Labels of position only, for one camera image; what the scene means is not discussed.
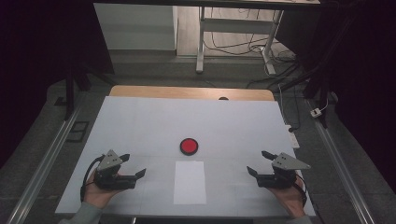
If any white paper sheet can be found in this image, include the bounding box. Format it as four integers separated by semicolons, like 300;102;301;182
173;160;207;205

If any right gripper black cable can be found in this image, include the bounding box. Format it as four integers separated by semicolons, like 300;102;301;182
292;177;309;209

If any black stand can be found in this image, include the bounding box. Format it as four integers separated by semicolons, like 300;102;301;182
270;52;339;129
64;46;117;121

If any wooden table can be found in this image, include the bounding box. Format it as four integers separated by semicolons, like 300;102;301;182
108;85;276;102

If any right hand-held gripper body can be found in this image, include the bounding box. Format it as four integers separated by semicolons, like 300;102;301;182
257;151;312;189

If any person's right hand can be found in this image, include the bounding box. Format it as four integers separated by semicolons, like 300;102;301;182
267;176;307;218

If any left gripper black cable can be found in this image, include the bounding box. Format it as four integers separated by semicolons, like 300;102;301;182
79;154;106;203

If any white cabinet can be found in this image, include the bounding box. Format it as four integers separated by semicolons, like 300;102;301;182
93;3;178;51

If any white desk frame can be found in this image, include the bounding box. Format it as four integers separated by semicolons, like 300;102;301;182
195;6;285;76

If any black floor socket plate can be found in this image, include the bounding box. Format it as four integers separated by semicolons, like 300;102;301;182
66;120;91;144

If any round red ink pad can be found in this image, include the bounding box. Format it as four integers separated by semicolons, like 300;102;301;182
179;137;200;157

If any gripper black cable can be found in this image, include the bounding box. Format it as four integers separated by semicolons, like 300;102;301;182
292;177;309;209
79;154;106;203

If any metal floor rail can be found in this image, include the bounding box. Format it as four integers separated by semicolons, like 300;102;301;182
6;92;86;224
306;99;378;224

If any person's left hand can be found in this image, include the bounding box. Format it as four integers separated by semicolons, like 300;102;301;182
83;169;125;210

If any black floor cable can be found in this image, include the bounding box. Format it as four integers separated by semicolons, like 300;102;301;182
204;7;301;90

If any dark curtain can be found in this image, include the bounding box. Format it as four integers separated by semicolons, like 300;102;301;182
0;0;115;171
275;0;396;195

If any dark desk top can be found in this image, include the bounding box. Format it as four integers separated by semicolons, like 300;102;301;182
92;0;321;9

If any white power strip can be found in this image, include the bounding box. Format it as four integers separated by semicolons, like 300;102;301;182
284;124;301;149

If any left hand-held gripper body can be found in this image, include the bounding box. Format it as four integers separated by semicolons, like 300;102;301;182
92;149;138;191

